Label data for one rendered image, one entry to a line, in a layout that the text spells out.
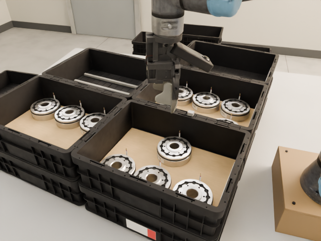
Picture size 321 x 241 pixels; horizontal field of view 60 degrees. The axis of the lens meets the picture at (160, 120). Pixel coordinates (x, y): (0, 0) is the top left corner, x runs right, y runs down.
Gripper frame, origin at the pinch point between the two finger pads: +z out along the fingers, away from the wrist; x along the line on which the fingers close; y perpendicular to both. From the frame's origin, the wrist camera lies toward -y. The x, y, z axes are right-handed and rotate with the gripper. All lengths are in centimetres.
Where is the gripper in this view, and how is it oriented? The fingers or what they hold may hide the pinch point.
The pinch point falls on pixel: (173, 103)
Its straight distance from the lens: 78.4
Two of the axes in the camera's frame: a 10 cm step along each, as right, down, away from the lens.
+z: -0.1, 8.0, 6.0
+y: -9.9, 0.6, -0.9
